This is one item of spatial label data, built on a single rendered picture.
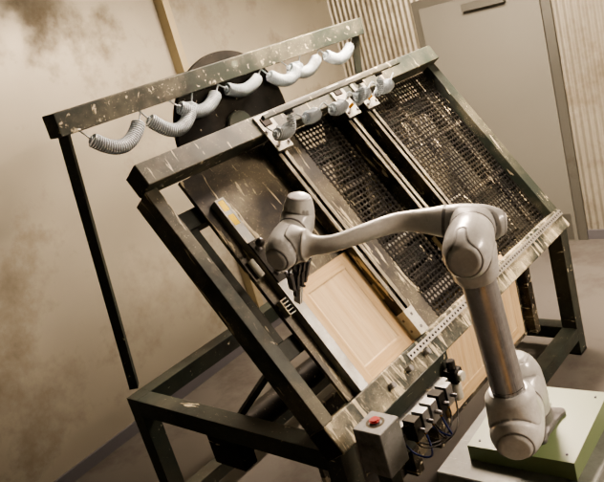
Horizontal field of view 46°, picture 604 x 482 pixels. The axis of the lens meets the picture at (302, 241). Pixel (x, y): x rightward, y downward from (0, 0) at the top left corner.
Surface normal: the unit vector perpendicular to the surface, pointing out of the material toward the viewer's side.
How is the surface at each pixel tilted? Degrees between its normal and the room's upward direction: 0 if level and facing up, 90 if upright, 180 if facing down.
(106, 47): 90
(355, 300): 58
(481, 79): 90
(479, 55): 90
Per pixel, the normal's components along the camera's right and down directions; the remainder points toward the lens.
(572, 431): -0.33, -0.89
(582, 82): -0.60, 0.39
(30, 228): 0.76, -0.01
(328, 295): 0.48, -0.49
